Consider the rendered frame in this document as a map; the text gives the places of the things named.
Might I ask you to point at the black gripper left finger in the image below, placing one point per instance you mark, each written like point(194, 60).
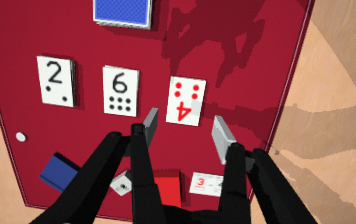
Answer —
point(81, 200)

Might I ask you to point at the small white disc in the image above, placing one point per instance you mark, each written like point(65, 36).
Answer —
point(21, 136)

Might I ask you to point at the blue notebook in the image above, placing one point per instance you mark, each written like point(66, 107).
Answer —
point(58, 172)

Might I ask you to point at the blue-backed playing card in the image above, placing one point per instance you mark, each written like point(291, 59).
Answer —
point(126, 12)

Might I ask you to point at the red flat box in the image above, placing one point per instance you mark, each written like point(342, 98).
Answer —
point(169, 186)

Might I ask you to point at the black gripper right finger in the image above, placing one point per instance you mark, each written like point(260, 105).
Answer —
point(278, 201)

